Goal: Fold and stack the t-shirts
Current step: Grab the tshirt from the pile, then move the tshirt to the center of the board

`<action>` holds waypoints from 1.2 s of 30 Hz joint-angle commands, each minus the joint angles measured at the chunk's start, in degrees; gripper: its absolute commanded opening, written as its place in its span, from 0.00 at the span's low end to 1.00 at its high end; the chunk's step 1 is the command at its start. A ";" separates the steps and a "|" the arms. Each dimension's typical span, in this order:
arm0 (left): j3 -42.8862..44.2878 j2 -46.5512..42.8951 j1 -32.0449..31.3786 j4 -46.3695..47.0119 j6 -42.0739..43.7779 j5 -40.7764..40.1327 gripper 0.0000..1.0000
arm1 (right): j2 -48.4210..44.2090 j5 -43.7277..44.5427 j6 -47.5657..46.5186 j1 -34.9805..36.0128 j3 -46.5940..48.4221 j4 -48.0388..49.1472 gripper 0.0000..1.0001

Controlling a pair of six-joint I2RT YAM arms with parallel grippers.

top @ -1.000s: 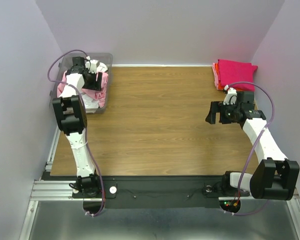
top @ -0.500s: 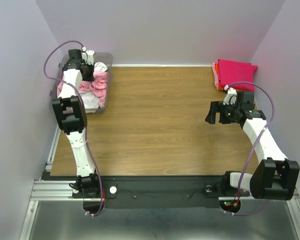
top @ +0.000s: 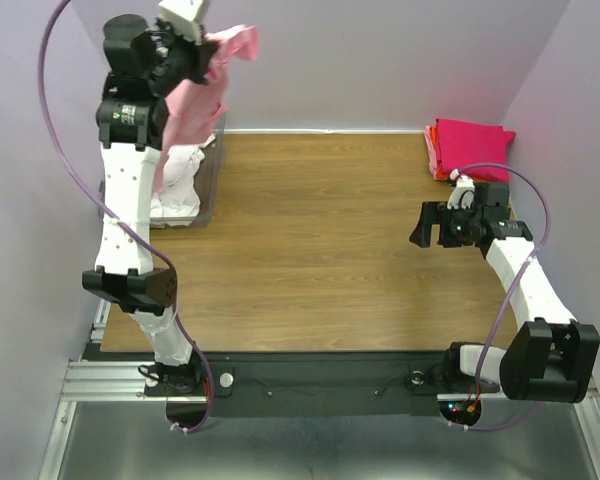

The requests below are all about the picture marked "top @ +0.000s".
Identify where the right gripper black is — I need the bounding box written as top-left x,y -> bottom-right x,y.
407,201 -> 481,247

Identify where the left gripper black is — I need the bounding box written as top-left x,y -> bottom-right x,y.
146,13 -> 217,96

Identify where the light pink t-shirt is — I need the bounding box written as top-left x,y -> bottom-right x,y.
153,25 -> 259,192

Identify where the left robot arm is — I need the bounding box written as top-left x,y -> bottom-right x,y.
82,14 -> 216,395

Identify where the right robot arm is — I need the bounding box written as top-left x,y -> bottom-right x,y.
409,175 -> 600,403

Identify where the orange folded t-shirt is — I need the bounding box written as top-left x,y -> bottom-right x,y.
424,119 -> 452,181

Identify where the pale pink folded t-shirt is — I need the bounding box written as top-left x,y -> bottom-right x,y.
424,125 -> 438,179

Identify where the magenta folded t-shirt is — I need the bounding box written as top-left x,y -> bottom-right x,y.
449,119 -> 516,174

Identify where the clear plastic bin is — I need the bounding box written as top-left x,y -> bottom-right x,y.
97,110 -> 229,230

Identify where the white t-shirt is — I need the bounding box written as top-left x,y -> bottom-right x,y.
150,133 -> 216,226

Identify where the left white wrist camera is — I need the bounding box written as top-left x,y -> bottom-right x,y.
158,0 -> 210,45

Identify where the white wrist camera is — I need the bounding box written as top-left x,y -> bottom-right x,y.
158,0 -> 210,45
447,170 -> 475,210

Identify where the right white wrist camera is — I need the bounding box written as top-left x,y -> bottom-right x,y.
447,170 -> 475,210

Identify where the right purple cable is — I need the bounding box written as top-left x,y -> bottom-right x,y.
447,163 -> 552,434

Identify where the purple cable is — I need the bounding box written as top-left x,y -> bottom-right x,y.
447,163 -> 552,434
38,0 -> 216,435

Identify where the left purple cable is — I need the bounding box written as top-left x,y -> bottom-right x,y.
38,0 -> 216,435

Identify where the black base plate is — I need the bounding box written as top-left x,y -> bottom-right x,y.
138,351 -> 475,425

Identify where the aluminium frame rail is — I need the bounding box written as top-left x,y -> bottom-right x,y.
37,294 -> 154,480

